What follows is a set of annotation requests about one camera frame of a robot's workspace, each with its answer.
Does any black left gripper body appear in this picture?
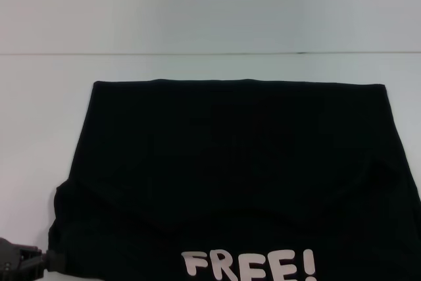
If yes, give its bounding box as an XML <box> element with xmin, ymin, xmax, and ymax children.
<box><xmin>0</xmin><ymin>237</ymin><xmax>43</xmax><ymax>281</ymax></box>

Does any black shirt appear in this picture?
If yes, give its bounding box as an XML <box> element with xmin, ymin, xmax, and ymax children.
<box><xmin>47</xmin><ymin>78</ymin><xmax>421</xmax><ymax>281</ymax></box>

